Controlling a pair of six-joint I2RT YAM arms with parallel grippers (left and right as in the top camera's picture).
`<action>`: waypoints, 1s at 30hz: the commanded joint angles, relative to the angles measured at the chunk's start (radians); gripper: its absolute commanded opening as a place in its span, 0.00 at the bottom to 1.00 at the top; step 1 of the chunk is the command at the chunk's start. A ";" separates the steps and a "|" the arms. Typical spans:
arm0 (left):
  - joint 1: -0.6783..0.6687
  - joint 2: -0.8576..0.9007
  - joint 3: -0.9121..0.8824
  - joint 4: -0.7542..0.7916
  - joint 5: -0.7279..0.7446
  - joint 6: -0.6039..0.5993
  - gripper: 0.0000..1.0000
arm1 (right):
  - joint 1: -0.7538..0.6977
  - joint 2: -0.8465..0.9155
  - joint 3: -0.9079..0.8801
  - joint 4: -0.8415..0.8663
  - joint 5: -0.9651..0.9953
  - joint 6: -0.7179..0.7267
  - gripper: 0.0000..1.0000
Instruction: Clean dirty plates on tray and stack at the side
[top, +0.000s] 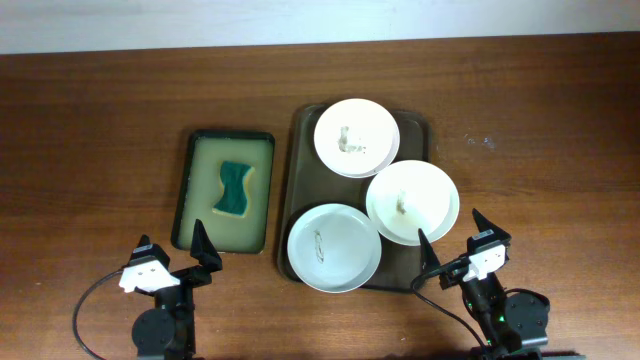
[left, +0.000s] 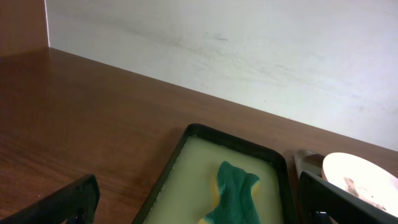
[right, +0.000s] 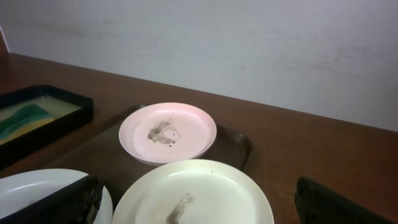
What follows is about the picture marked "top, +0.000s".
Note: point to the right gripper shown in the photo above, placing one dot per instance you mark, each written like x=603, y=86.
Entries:
x=431, y=259

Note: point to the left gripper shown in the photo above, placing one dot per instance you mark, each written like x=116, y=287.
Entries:
x=185, y=276

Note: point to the white plate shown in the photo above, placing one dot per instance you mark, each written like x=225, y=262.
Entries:
x=409, y=197
x=334, y=248
x=356, y=138

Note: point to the green and yellow sponge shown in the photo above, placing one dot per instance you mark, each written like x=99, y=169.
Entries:
x=234, y=178

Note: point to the white plate top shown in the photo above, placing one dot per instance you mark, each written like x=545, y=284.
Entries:
x=356, y=138

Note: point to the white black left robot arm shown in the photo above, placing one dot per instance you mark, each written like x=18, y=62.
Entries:
x=167, y=331

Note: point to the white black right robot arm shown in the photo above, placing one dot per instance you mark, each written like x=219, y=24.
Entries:
x=512, y=321

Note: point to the small black soapy-water tray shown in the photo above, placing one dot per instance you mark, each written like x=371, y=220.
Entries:
x=200, y=189

